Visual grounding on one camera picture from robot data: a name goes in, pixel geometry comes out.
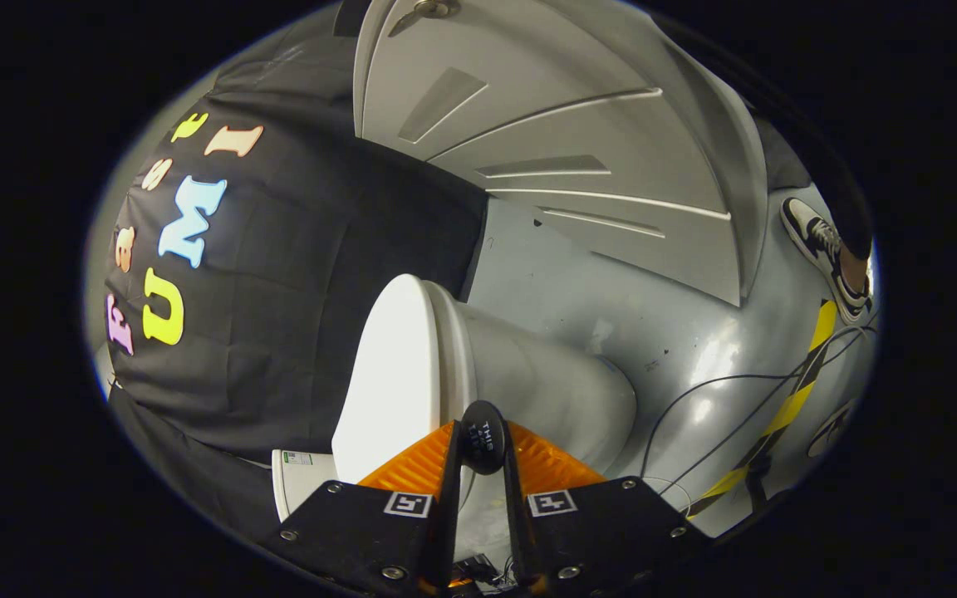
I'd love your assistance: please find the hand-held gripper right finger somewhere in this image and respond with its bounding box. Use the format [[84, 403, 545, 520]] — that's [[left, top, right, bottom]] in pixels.
[[502, 420, 714, 597]]

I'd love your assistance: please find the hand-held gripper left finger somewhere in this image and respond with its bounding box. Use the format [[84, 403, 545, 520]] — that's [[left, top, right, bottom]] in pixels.
[[265, 420, 467, 597]]

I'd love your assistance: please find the black lid knob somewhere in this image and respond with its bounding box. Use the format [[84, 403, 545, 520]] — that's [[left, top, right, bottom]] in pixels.
[[461, 400, 508, 476]]

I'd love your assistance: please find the black backdrop cloth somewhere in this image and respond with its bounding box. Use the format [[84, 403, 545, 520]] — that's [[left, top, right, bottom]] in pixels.
[[105, 4, 492, 542]]

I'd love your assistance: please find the yellow black hazard tape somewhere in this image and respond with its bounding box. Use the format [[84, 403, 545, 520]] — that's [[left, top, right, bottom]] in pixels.
[[685, 300, 839, 521]]

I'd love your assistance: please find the black and white sneaker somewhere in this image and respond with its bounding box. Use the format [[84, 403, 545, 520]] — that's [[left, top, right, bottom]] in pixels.
[[806, 399, 859, 459], [780, 197, 871, 326]]

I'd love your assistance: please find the grey ribbed door panel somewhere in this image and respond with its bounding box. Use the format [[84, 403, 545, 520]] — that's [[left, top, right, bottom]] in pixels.
[[352, 0, 772, 308]]

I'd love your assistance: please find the person's leg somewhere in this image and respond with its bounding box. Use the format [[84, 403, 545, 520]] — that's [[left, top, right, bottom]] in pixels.
[[744, 104, 876, 293]]

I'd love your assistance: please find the thin black cable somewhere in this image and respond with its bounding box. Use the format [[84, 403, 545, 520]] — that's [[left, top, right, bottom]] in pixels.
[[640, 371, 813, 480], [660, 326, 880, 498]]

